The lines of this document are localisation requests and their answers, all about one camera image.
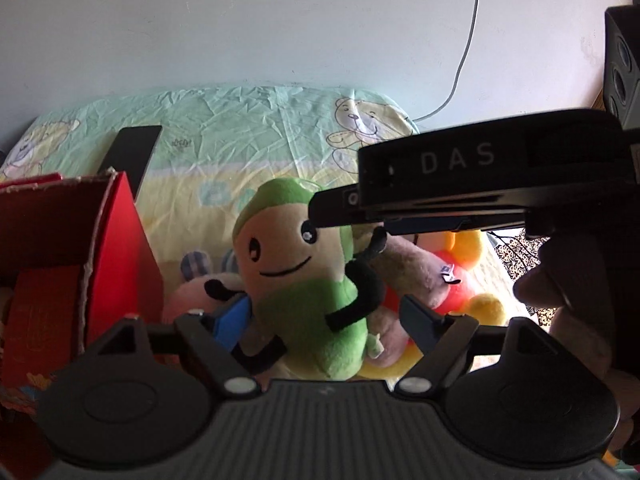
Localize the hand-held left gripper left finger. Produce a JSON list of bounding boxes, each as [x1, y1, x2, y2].
[[89, 294, 257, 397]]

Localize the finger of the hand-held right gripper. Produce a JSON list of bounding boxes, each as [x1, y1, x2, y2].
[[307, 186, 482, 236]]

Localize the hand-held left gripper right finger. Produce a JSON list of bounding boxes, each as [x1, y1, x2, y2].
[[395, 294, 552, 402]]

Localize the yellow tiger plush toy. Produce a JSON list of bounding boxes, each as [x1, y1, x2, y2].
[[359, 229, 507, 382]]

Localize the green bean plush toy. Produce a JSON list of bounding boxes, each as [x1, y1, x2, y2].
[[232, 177, 389, 381]]

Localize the red cardboard box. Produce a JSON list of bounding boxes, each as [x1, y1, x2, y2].
[[0, 170, 166, 480]]

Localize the person's right hand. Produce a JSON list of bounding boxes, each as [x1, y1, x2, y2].
[[512, 236, 621, 378]]

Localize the pink rabbit plush toy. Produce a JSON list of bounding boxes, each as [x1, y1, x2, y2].
[[162, 250, 247, 327]]

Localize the taupe plush toy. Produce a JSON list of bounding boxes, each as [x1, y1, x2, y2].
[[350, 227, 463, 361]]

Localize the leopard patterned cloth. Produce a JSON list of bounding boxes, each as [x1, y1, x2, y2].
[[489, 230, 556, 332]]

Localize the bear print bedsheet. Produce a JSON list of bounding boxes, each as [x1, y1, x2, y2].
[[0, 85, 531, 326]]

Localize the black speaker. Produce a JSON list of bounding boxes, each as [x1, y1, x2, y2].
[[603, 4, 640, 128]]

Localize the black smartphone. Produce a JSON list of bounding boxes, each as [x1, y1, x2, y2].
[[99, 125, 164, 202]]

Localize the white wall cable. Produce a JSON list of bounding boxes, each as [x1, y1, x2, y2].
[[412, 0, 489, 124]]

